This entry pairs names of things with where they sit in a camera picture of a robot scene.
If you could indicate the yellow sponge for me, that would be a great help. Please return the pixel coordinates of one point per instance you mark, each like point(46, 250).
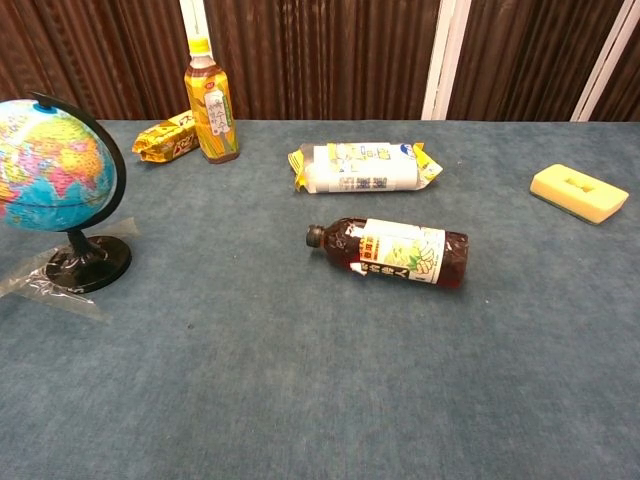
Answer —
point(577, 192)

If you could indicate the white and yellow cracker pack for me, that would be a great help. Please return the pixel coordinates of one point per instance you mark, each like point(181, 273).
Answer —
point(362, 167)

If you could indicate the blue table mat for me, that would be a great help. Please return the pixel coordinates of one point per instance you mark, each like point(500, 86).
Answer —
point(320, 325)

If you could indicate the yellow snack packet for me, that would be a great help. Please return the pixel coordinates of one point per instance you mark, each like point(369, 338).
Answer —
point(165, 140)

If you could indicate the clear adhesive tape strips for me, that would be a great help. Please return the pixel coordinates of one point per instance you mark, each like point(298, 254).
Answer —
point(55, 280)

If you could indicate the white partition post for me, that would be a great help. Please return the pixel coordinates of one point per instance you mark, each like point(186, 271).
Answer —
point(605, 60)
point(447, 60)
point(192, 25)

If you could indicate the yellow-capped corn tea bottle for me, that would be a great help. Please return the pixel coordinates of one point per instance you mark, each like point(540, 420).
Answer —
point(210, 107)

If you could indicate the dark tea bottle black cap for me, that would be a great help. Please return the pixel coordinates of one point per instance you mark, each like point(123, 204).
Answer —
point(395, 252)

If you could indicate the blue desk globe black stand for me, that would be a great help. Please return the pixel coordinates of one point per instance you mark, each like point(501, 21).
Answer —
point(55, 185)

